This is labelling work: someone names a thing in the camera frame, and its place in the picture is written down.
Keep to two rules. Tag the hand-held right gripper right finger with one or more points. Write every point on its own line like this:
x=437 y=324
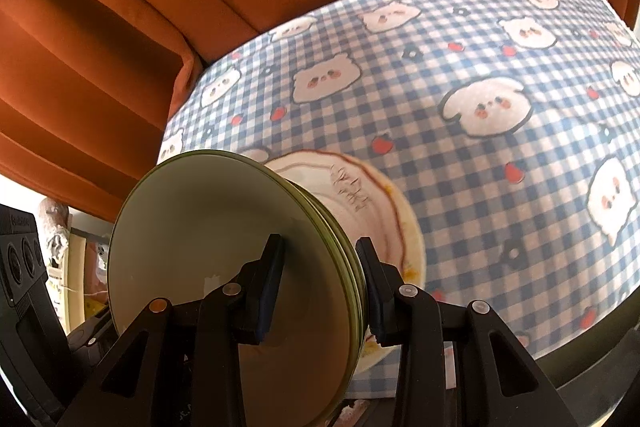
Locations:
x=376 y=302

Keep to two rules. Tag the scalloped yellow floral plate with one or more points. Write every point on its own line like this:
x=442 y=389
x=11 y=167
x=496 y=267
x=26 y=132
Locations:
x=372 y=349

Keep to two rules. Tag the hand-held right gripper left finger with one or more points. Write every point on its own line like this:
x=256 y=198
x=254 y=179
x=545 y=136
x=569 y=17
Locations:
x=265 y=292

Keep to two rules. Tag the red rimmed white plate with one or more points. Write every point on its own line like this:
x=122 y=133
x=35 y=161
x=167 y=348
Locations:
x=325 y=182

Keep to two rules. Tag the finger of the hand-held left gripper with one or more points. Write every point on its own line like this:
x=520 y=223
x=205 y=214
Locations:
x=92 y=337

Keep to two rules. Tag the yellow box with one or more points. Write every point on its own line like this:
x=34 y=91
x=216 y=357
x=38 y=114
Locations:
x=93 y=307

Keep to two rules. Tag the orange curtain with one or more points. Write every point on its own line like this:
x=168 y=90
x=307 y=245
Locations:
x=150 y=32

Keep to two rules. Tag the white plastic bag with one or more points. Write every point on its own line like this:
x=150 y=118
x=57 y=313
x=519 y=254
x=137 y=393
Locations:
x=55 y=227

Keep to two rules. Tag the blue checkered bear tablecloth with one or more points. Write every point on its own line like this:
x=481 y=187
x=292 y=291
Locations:
x=450 y=107

